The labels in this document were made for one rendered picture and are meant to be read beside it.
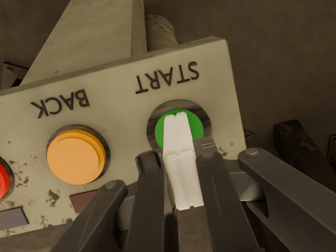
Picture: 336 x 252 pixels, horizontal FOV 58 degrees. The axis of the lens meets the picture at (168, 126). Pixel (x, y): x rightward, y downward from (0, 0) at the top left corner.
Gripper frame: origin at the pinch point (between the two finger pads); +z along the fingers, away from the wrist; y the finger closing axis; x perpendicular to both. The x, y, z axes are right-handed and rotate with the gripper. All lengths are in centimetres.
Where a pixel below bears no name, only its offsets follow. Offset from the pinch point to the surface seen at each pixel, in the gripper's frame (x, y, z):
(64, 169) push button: -0.4, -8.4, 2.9
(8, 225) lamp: -4.2, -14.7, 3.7
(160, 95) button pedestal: 2.8, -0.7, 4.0
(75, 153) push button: 0.5, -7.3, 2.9
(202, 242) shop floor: -89, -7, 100
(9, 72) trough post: 6, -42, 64
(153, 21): 9, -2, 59
